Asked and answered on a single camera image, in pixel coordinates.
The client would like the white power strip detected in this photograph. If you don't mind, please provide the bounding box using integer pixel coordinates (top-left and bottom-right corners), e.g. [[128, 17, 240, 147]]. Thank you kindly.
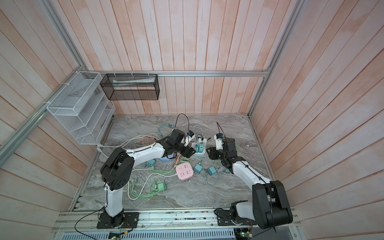
[[192, 143, 207, 157]]

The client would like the pink power strip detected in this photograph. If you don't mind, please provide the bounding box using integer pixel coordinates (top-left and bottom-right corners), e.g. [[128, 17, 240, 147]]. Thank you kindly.
[[175, 163, 194, 181]]

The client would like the teal USB charger with green cable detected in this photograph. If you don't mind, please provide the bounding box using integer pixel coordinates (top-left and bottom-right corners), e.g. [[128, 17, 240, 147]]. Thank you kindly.
[[194, 164, 203, 174]]

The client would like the light green USB charger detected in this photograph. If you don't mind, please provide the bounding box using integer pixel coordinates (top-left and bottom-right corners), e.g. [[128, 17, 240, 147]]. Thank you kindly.
[[155, 182, 167, 192]]

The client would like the blue power strip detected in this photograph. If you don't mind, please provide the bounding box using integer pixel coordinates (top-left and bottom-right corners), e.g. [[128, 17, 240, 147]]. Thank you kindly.
[[159, 154, 177, 162]]

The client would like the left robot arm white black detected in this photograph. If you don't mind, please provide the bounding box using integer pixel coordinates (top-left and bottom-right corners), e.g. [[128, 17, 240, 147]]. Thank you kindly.
[[100, 129, 196, 218]]

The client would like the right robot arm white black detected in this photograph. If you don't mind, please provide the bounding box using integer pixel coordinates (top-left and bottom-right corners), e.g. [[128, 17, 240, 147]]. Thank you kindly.
[[207, 136, 293, 230]]

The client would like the black mesh basket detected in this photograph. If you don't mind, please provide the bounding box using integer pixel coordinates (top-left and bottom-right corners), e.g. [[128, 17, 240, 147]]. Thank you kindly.
[[101, 73, 160, 101]]

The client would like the teal USB cable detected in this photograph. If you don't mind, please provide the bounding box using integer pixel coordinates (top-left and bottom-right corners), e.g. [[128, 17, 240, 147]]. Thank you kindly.
[[202, 167, 232, 187]]

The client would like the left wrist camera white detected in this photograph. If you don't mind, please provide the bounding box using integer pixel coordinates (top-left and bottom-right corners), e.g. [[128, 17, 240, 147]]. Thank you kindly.
[[184, 130, 196, 147]]

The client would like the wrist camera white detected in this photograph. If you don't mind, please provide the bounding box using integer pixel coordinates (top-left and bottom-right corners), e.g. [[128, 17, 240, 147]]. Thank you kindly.
[[214, 133, 225, 151], [184, 130, 196, 147]]

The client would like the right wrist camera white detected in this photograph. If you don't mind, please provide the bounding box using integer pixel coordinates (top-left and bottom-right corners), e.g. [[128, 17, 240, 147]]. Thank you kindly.
[[214, 133, 225, 151]]

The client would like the salmon pink USB cable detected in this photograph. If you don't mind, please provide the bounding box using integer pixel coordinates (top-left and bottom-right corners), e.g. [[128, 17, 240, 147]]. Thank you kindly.
[[133, 134, 157, 149]]

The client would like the light green USB cable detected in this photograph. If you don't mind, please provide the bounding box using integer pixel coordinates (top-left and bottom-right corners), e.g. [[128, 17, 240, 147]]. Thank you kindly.
[[127, 157, 193, 200]]

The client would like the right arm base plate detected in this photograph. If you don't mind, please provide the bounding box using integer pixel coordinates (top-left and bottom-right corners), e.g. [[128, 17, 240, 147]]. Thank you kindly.
[[214, 208, 256, 226]]

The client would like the white power cord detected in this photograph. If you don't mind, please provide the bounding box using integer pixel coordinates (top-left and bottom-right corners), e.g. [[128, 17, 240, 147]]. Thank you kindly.
[[96, 133, 161, 158]]

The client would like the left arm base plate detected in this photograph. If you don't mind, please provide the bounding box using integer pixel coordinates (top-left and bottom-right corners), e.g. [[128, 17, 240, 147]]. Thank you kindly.
[[97, 211, 140, 229]]

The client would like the white wire mesh shelf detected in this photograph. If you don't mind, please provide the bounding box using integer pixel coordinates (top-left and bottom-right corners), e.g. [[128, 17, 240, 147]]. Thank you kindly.
[[47, 72, 115, 145]]

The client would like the aluminium front rail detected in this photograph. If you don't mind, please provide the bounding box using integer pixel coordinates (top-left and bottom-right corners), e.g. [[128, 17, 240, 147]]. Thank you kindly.
[[52, 206, 301, 232]]

